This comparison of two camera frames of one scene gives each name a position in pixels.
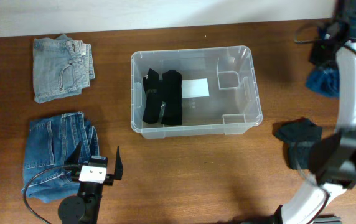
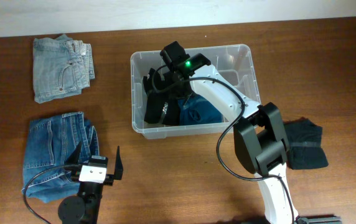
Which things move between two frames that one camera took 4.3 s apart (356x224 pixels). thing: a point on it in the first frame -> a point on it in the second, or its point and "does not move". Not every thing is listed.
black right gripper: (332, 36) -> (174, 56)
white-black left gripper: (74, 157) does not move
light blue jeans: (62, 66) does not move
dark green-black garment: (299, 136) does not move
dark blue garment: (325, 81) -> (195, 109)
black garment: (167, 90) does not move
